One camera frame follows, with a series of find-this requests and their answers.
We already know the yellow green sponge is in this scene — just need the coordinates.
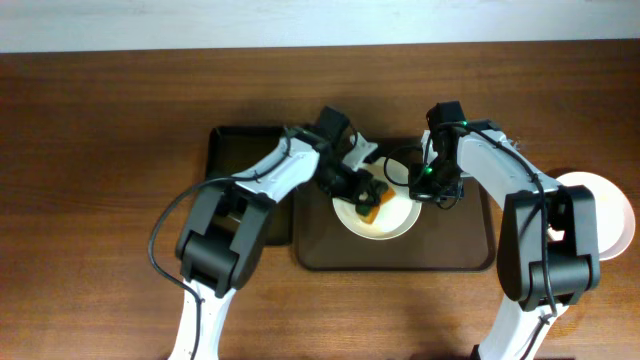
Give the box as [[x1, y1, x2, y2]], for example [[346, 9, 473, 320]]
[[355, 181, 396, 225]]

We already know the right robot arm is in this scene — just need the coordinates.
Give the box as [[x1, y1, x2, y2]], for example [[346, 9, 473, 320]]
[[414, 120, 600, 359]]

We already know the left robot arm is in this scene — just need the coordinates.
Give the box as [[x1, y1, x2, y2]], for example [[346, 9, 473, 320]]
[[170, 128, 378, 359]]

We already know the white plate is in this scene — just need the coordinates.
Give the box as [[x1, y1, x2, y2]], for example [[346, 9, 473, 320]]
[[332, 157, 422, 241], [557, 171, 636, 261]]

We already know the large brown tray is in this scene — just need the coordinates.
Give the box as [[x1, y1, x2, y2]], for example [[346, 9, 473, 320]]
[[291, 178, 497, 272]]

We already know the small black tray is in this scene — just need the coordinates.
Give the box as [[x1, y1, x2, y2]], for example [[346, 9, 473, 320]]
[[205, 126, 293, 246]]

